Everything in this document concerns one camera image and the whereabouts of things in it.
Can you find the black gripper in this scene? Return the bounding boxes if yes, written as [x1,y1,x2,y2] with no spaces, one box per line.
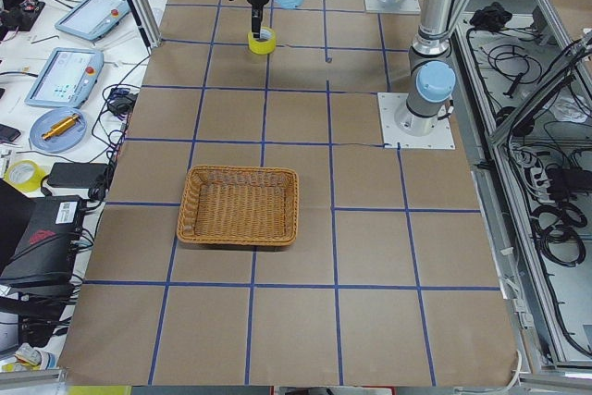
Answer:
[247,0,270,39]

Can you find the yellow tape roll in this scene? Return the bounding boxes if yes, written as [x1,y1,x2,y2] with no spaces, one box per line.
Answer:
[248,27,277,56]
[4,160,46,193]

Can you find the yellow tape roll on desk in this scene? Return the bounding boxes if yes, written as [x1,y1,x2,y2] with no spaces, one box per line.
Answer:
[4,160,46,193]

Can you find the upper teach pendant tablet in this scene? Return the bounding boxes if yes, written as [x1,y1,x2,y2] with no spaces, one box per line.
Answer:
[55,0,130,42]

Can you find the teach pendant tablet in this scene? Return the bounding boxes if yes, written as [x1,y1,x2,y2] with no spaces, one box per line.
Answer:
[24,47,104,108]
[55,0,130,42]

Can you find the brown wicker basket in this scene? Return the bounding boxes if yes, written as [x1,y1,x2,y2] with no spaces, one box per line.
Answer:
[177,165,300,247]

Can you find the lower teach pendant tablet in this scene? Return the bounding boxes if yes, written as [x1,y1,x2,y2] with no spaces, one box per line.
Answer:
[24,47,104,108]

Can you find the brass cylinder tool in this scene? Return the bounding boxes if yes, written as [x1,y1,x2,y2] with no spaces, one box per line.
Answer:
[42,114,81,141]

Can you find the blue plate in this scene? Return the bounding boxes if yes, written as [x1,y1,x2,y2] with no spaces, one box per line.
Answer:
[29,107,87,154]

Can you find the black cloth bundle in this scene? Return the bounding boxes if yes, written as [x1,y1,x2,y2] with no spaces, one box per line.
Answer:
[469,2,512,32]

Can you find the black power adapter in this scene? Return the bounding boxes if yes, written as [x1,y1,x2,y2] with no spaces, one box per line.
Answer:
[46,163,107,189]

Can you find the black computer box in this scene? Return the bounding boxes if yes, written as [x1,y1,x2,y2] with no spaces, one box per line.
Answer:
[1,181,84,289]

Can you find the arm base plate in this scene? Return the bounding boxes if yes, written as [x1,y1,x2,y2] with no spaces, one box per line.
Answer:
[364,0,421,16]
[377,93,455,150]

